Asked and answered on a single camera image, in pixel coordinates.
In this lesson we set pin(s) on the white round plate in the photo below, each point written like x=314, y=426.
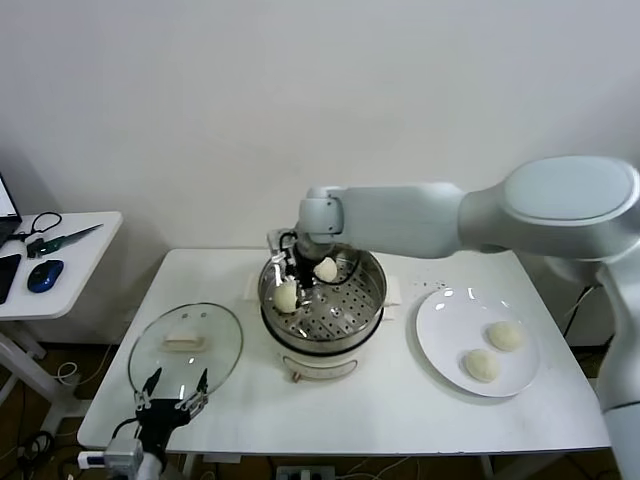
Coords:
x=450, y=325

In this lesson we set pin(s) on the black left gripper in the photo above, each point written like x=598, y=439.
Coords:
x=160, y=420

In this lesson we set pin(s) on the white power strip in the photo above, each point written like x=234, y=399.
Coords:
x=305, y=472

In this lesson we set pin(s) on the white side table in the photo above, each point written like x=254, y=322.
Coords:
x=75, y=285

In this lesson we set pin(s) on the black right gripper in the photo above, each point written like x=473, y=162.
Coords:
x=305, y=270

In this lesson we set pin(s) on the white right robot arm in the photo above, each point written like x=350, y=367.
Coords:
x=400, y=217

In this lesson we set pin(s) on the black laptop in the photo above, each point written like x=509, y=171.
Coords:
x=7, y=227

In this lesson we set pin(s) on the white electric cooker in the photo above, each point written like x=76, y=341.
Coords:
x=320, y=367

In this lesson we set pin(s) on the white steamed baozi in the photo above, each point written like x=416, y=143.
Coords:
x=326, y=270
x=481, y=366
x=506, y=335
x=286, y=299

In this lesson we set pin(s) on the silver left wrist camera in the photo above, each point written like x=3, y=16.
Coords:
x=120, y=452

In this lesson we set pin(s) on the blue computer mouse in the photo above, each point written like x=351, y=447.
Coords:
x=45, y=276

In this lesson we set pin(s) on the black smartphone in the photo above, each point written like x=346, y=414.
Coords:
x=7, y=277

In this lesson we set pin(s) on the stainless steel steamer basket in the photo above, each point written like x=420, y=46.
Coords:
x=345, y=310

